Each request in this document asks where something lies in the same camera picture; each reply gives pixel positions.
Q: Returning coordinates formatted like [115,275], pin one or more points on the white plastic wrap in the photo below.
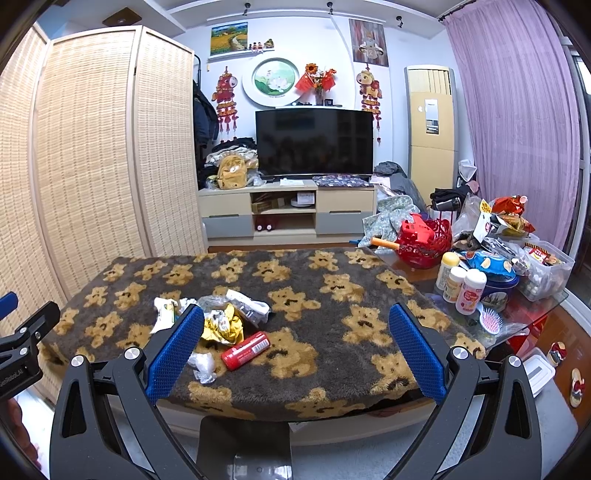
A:
[203,367]

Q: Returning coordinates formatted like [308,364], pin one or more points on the red cylindrical can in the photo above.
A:
[245,351]

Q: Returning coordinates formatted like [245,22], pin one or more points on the white green paper package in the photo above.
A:
[168,310]

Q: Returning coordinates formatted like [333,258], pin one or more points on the woven bamboo folding screen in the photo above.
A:
[97,159]

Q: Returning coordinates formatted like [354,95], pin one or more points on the beige standing air conditioner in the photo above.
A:
[432,128]

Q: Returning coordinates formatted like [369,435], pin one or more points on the black flat screen television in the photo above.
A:
[309,141]

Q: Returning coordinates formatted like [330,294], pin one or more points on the dark hanging coats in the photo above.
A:
[205,130]

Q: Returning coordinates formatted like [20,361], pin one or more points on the brown wall poster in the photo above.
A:
[368,42]

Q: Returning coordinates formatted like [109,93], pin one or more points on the silver grey foil bag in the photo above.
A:
[255,312]

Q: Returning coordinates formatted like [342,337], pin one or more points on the floral green cloth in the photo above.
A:
[387,223]

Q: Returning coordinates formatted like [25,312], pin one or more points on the round lotus wall picture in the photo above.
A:
[270,81]

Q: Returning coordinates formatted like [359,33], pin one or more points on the teddy bear pattern blanket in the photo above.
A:
[293,334]

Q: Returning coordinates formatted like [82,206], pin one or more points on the yellow plush backpack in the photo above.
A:
[232,173]

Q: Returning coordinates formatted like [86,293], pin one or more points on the red hanging ornament right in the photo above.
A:
[371,96]

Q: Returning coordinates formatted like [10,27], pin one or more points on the white pink label bottle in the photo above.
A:
[471,292]

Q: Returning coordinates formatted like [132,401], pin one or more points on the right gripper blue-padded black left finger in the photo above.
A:
[85,442]

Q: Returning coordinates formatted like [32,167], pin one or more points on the beige grey TV cabinet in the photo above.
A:
[275,214]

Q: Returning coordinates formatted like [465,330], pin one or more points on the red hanging ornament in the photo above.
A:
[224,99]
[371,96]

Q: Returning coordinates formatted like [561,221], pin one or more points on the pink hairbrush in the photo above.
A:
[489,319]

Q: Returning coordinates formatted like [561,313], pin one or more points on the orange handle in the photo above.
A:
[379,242]

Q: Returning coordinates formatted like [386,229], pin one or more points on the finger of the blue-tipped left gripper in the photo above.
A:
[8,303]

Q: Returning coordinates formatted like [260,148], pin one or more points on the red hanging ornament left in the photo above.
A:
[224,99]

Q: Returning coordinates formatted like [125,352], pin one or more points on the sunflower bouquet vase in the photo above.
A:
[316,81]

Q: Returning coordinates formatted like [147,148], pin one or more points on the white bottle yellow cap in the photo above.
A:
[448,262]

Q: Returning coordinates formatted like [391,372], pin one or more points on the red plastic basket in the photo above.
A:
[424,242]

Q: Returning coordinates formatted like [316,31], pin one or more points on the yellow snack wrapper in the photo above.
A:
[223,326]

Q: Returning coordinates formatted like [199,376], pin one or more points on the clear plastic storage box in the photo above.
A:
[549,269]

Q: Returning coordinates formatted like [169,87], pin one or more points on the blue snack bag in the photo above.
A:
[495,266]

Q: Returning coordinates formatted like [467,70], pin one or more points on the dark trash bin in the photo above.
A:
[242,449]

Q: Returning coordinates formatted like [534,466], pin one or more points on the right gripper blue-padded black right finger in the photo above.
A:
[505,442]

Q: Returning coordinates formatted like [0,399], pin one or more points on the landscape painting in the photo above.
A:
[229,38]

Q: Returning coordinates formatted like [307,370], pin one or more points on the pink window curtain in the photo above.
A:
[522,109]

